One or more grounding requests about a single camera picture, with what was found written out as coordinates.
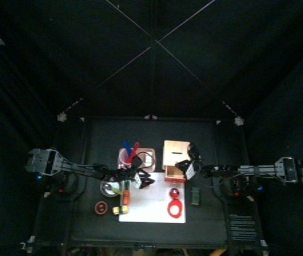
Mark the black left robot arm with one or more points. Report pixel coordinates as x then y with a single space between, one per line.
69 166

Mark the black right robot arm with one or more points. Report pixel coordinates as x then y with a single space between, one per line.
256 170

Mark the red drawer with wooden knob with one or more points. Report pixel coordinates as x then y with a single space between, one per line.
174 175

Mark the wooden drawer box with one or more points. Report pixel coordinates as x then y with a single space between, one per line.
176 151

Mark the white cube block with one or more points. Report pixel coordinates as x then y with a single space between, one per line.
149 161

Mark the red plastic cup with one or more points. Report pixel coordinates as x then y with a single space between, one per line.
126 159

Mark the pink tray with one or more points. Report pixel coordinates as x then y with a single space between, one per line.
149 156

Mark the white rectangular mat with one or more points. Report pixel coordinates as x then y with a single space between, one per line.
154 200

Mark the orange toy carrot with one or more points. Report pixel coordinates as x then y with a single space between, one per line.
126 196

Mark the red plastic utensil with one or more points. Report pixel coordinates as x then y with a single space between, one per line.
135 148

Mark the blue plastic utensil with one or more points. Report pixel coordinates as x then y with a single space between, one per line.
126 146

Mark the dark green toy object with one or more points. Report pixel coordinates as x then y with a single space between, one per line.
196 196

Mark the yellow-green toy block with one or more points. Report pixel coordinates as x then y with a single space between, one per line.
125 209

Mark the yellow and white block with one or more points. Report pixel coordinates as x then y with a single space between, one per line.
115 210

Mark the printed label sticker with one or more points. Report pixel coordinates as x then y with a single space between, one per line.
242 230

